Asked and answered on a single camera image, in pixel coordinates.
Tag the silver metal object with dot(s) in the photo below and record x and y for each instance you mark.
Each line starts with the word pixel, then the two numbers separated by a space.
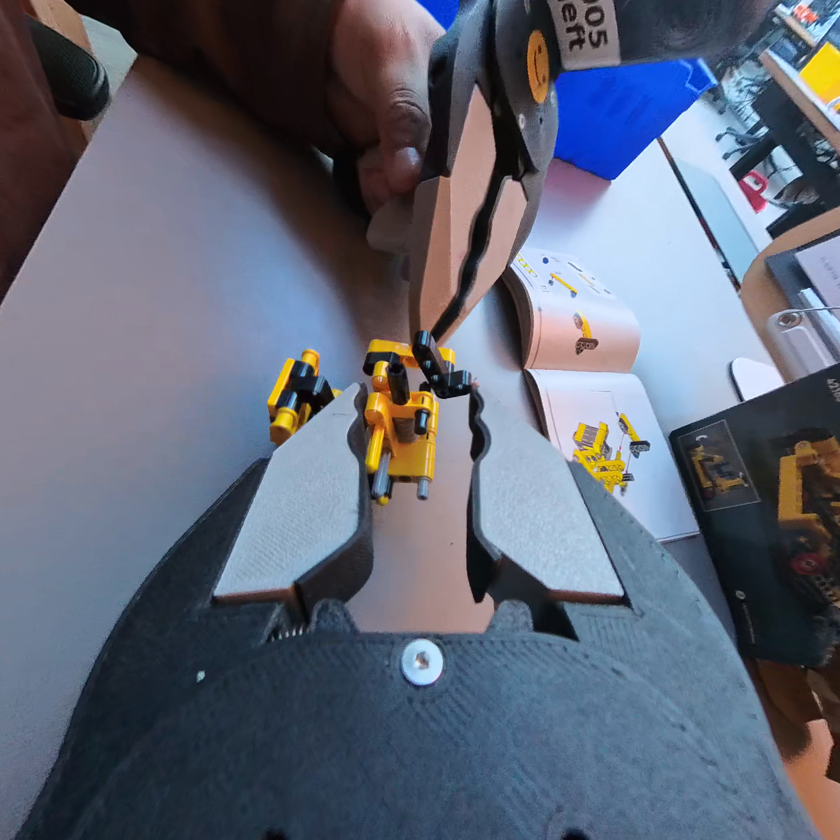
pixel 800 341

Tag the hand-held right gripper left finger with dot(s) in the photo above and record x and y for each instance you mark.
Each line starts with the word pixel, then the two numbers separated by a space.
pixel 295 505

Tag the blue plastic bin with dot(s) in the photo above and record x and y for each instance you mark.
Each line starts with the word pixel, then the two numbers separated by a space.
pixel 623 118

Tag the red chair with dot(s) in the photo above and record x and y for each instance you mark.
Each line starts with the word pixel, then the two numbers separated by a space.
pixel 753 190

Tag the person's left hand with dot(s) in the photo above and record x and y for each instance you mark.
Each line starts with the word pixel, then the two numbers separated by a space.
pixel 387 124

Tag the white rounded object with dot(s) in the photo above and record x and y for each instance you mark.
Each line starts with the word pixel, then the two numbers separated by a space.
pixel 754 379

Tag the small yellow black lego assembly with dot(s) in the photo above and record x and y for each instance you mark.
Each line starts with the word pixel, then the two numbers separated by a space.
pixel 295 397

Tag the person's brown clothing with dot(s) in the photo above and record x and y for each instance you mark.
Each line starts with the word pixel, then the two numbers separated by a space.
pixel 33 164

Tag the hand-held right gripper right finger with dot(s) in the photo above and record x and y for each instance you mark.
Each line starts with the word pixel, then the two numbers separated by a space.
pixel 548 518

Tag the round wooden table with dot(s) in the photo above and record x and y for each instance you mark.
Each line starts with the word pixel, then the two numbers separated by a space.
pixel 758 289

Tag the lego instruction booklet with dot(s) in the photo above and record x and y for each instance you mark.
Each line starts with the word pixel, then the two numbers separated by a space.
pixel 590 407

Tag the yellow box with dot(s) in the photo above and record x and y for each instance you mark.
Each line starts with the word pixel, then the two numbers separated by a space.
pixel 820 75

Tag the black lego box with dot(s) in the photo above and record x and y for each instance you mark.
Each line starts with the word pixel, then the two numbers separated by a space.
pixel 774 525

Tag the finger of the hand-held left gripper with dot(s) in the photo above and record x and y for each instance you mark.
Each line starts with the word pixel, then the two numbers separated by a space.
pixel 508 216
pixel 449 243

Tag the black office chair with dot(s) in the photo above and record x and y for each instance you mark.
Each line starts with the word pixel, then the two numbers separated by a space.
pixel 735 141

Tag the black lego beam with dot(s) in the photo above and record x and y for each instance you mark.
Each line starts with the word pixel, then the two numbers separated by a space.
pixel 438 371

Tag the person's left forearm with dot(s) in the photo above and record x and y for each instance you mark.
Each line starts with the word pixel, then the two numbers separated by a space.
pixel 216 59

